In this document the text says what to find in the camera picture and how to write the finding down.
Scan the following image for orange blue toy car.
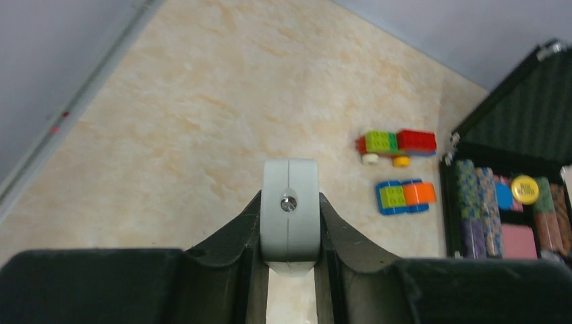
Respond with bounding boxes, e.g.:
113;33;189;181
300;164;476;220
374;178;437;216

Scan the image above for white remote control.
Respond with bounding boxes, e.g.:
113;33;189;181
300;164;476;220
260;159;321;277

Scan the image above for yellow dealer button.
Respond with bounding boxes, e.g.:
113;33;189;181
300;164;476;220
511;175;540;205

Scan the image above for pink card deck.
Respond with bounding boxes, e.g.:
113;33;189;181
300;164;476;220
501;224;538;259

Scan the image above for blue poker chip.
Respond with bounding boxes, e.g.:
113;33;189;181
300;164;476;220
495;183;513;210

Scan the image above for black poker chip case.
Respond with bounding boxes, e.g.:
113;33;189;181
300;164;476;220
438;38;571;258

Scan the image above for green purple chip stack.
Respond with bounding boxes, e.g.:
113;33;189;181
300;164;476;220
455;159;486;259

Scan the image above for blue purple chip stack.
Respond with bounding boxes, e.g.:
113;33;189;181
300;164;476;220
476;167;504;259

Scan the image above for green pink chip stack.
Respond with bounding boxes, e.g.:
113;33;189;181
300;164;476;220
534;177;564;252

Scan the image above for red blue brick truck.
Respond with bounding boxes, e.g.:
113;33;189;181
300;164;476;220
354;129;437;168

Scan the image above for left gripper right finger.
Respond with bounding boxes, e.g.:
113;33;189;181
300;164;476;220
314;196;571;323

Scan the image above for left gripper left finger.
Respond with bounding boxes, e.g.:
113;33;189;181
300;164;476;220
1;195;262;323

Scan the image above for brown orange chip stack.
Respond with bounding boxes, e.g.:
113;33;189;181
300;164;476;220
550;184;571;255

